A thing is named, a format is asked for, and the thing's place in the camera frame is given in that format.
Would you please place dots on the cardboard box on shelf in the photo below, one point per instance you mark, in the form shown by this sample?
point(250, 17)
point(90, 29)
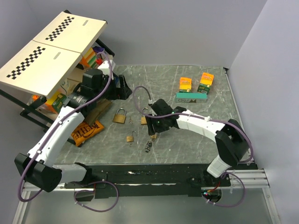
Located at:
point(68, 86)

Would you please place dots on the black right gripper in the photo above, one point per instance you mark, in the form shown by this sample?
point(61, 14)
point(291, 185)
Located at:
point(152, 121)

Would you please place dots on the black frame wooden shelf rack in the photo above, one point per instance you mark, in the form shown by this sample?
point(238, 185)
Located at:
point(30, 112)

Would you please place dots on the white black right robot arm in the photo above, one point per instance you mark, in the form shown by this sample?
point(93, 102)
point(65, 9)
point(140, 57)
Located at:
point(231, 141)

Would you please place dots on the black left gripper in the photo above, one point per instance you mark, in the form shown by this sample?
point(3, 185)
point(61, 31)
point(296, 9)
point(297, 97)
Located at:
point(121, 93)

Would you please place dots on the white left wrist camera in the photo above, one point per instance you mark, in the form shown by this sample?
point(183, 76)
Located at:
point(104, 67)

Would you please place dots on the checkerboard calibration board upper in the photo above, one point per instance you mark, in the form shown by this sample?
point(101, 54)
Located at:
point(71, 32)

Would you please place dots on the green orange box on shelf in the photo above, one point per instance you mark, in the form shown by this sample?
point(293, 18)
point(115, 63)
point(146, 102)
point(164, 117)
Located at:
point(55, 103)

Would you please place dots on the orange yellow box left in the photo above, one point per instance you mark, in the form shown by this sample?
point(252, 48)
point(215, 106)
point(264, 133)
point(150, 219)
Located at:
point(185, 84)

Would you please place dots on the teal oreo box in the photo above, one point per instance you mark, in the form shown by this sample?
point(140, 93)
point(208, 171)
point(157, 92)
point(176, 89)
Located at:
point(185, 97)

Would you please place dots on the purple white small box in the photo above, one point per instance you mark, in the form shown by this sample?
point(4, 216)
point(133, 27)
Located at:
point(98, 49)

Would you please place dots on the small brass padlock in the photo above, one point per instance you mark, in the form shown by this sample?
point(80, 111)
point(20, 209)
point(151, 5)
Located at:
point(130, 138)
point(153, 136)

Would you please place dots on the orange yellow box right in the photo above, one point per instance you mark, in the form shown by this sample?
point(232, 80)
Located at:
point(205, 83)

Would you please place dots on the checkerboard calibration board lower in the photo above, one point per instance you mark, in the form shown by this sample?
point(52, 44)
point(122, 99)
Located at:
point(39, 69)

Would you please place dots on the checkerboard calibration board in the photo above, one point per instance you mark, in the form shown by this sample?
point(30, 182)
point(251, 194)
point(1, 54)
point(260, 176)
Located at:
point(39, 69)
point(71, 32)

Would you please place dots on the large brass padlock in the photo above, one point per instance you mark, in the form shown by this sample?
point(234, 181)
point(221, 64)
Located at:
point(119, 116)
point(143, 118)

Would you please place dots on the orange snack bag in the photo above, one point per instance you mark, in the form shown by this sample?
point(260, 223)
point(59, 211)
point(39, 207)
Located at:
point(85, 131)

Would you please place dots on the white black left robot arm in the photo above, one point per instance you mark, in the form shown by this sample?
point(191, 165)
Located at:
point(37, 166)

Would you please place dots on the orange yellow box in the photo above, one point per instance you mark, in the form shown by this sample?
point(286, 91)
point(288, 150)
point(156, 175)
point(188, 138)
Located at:
point(205, 83)
point(185, 84)

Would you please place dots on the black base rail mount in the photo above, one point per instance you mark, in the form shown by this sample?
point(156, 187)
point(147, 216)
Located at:
point(149, 180)

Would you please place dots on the black key bunch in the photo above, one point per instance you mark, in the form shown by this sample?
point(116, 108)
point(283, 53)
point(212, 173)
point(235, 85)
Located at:
point(148, 146)

